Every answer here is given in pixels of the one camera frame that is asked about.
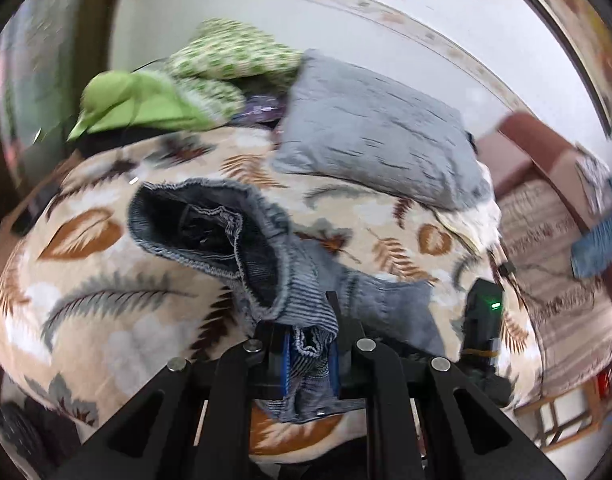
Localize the plain light green cloth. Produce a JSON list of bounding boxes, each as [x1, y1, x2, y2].
[[66, 71, 217, 142]]

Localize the grey quilted pillow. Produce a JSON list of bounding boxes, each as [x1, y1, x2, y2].
[[271, 50, 494, 211]]

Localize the leaf print blanket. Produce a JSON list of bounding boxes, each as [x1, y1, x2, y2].
[[0, 125, 547, 471]]

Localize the green patterned quilt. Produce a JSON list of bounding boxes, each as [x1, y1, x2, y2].
[[163, 17, 304, 123]]

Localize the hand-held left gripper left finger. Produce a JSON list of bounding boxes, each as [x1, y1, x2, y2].
[[46, 322, 294, 480]]

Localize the wooden frame furniture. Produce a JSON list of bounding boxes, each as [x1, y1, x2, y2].
[[516, 375, 609, 448]]

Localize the grey denim pants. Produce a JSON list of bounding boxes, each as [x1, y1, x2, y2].
[[127, 176, 449, 425]]

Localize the blue denim garment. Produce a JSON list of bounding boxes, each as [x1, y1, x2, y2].
[[571, 177, 612, 281]]

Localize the striped floral sofa cover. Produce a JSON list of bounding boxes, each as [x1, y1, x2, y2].
[[496, 177, 612, 396]]

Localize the wooden door with glass pane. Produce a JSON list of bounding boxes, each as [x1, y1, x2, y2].
[[0, 0, 117, 221]]

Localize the purple cloth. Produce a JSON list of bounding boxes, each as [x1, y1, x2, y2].
[[231, 94, 289, 128]]

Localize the cream white pillow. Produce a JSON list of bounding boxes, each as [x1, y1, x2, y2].
[[436, 160, 502, 256]]

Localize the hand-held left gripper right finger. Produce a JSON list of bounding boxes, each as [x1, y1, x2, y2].
[[326, 290, 569, 480]]

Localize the framed wall painting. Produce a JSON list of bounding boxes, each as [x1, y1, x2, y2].
[[486, 0, 612, 138]]

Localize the reddish brown sofa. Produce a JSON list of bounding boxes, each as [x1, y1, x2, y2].
[[478, 112, 612, 411]]

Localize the white crumpled cloth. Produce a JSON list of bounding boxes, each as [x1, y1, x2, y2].
[[576, 147, 612, 216]]

